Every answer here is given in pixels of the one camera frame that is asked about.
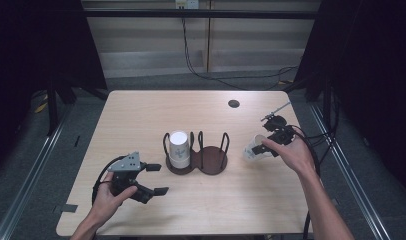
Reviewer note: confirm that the person's left hand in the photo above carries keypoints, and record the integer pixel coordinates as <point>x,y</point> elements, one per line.
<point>106,203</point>

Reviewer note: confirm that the black curtain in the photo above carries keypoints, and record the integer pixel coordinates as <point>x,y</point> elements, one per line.
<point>374,66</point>
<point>31,50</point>

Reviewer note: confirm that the dark round table grommet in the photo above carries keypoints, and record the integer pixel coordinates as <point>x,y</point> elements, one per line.
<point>234,103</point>

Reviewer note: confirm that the person's right hand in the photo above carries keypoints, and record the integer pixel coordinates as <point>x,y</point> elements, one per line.
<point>294,155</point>

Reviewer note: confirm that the black horizontal metal bar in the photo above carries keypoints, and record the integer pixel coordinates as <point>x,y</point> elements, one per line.
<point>191,13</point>

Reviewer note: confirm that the grey tape piece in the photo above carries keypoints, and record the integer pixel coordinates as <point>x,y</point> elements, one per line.
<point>66,208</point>
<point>334,201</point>

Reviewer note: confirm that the metal floor rail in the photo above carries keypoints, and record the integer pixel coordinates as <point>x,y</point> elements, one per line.
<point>347,173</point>
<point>31,180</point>

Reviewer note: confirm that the white printed paper cup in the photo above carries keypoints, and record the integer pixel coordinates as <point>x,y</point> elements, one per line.
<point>251,151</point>

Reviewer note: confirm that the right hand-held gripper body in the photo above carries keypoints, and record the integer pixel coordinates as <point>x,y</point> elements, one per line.
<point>279,131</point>

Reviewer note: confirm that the black metal stand leg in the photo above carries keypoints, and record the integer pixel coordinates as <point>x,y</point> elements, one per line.
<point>52,110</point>

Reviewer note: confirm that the white wall power outlet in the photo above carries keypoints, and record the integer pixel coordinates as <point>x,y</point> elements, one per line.
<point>187,4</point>

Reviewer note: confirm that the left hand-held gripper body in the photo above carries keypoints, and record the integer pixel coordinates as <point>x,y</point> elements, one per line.
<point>124,176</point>

